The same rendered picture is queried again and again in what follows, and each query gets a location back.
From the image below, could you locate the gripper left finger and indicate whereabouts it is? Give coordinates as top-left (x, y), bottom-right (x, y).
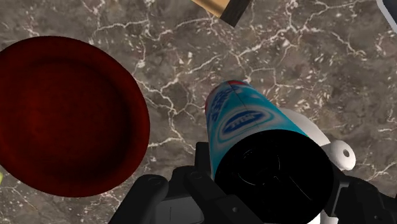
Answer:
top-left (108, 141), bottom-right (265, 224)

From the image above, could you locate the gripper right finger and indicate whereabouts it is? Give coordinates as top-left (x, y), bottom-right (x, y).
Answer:
top-left (323, 164), bottom-right (397, 224)

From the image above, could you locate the blue printed can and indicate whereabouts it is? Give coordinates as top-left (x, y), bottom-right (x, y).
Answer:
top-left (204, 80), bottom-right (335, 224)

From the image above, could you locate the white tool with round hole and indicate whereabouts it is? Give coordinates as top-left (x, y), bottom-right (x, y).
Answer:
top-left (279, 107), bottom-right (357, 224)

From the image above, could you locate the dark red round plate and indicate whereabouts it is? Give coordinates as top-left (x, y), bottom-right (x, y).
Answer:
top-left (0, 35), bottom-right (151, 198)

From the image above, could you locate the gold and black box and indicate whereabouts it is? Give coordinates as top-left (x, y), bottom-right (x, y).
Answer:
top-left (190, 0), bottom-right (251, 28)

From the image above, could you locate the dark tablet with white rim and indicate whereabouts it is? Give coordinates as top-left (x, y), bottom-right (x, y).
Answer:
top-left (375, 0), bottom-right (397, 34)

